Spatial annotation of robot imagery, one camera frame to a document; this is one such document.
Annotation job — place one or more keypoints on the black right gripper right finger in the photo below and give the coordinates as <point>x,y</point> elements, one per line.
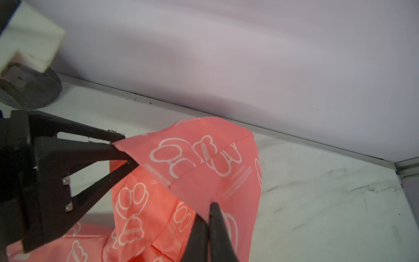
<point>220,244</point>

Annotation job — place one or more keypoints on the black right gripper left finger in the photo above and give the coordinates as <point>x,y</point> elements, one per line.
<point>197,246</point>

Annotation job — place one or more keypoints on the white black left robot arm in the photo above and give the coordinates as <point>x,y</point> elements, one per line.
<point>31,39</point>

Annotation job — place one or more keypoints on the pink printed hooded jacket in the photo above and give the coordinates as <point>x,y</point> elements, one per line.
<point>181,171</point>

